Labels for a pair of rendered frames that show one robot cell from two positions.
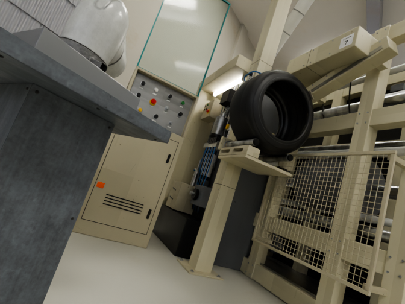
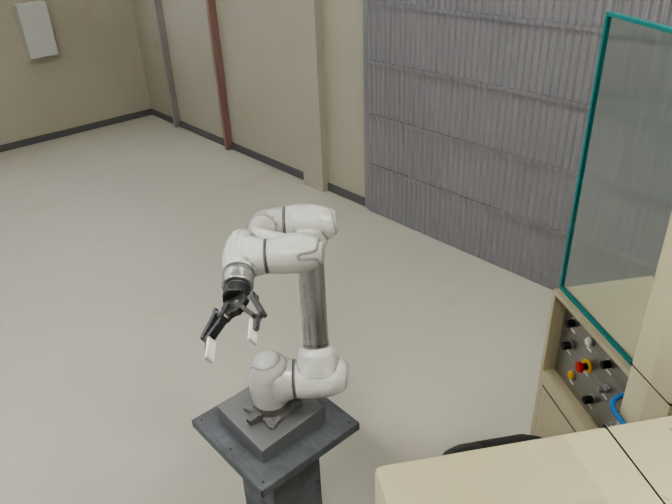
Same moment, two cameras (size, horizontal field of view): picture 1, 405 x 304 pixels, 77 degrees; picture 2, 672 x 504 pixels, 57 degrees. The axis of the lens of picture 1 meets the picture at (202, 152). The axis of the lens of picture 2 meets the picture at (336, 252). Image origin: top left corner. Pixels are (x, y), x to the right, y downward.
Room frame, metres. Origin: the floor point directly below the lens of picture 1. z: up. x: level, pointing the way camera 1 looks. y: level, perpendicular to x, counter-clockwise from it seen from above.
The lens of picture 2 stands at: (1.46, -1.32, 2.53)
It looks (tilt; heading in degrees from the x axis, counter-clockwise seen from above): 30 degrees down; 103
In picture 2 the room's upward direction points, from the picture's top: 2 degrees counter-clockwise
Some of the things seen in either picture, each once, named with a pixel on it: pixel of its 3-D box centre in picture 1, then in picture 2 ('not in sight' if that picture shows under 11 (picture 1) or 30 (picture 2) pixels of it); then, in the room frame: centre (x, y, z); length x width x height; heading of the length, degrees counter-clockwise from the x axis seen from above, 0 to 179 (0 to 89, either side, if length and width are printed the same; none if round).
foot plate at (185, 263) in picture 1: (199, 268); not in sight; (1.92, -0.24, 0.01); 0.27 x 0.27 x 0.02; 22
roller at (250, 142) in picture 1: (240, 143); not in sight; (1.64, -0.22, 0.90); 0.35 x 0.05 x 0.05; 22
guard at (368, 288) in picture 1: (308, 205); not in sight; (1.61, -0.74, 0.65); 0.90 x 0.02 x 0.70; 22
